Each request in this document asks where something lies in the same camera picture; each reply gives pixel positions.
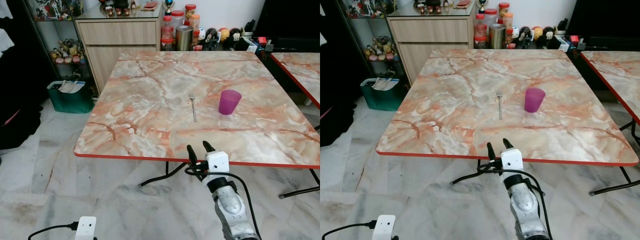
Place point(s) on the clear jar with red lid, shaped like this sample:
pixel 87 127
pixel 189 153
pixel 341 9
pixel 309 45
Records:
pixel 177 19
pixel 491 16

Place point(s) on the yellow plush toy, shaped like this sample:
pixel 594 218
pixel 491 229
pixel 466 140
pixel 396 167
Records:
pixel 224 33
pixel 537 32

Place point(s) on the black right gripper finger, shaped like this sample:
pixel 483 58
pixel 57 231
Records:
pixel 491 150
pixel 507 143
pixel 191 153
pixel 208 146

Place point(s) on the glass display shelf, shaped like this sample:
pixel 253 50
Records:
pixel 367 30
pixel 52 30

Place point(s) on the black television screen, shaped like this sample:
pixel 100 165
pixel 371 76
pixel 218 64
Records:
pixel 287 20
pixel 602 17

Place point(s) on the silver metal fork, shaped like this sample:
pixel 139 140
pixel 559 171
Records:
pixel 499 106
pixel 193 107

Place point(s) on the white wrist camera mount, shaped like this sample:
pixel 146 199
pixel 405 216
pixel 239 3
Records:
pixel 218 163
pixel 384 226
pixel 512 160
pixel 86 228

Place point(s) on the white papers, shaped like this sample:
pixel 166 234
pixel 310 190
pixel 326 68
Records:
pixel 70 86
pixel 384 83

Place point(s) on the light wooden drawer cabinet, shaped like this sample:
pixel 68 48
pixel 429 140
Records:
pixel 120 45
pixel 432 42

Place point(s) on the black metal table leg frame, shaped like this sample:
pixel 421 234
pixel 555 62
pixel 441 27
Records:
pixel 470 175

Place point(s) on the black mouse plush toy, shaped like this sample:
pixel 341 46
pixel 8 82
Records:
pixel 548 36
pixel 233 38

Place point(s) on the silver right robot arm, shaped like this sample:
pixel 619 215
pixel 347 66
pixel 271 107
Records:
pixel 525 206
pixel 231 210

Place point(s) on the clear bottle with red cap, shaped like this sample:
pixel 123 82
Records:
pixel 167 26
pixel 480 25

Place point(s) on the stainless steel tumbler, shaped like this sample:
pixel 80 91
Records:
pixel 184 38
pixel 497 36

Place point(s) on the black hanging clothing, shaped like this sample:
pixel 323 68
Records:
pixel 15 75
pixel 332 80

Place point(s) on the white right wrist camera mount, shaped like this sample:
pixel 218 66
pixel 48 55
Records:
pixel 512 160
pixel 218 163

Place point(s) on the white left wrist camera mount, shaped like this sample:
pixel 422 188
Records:
pixel 86 228
pixel 384 226

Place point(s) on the purple plastic cup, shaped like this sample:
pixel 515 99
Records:
pixel 534 100
pixel 229 102

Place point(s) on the green plastic bin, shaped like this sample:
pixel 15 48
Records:
pixel 70 100
pixel 382 97

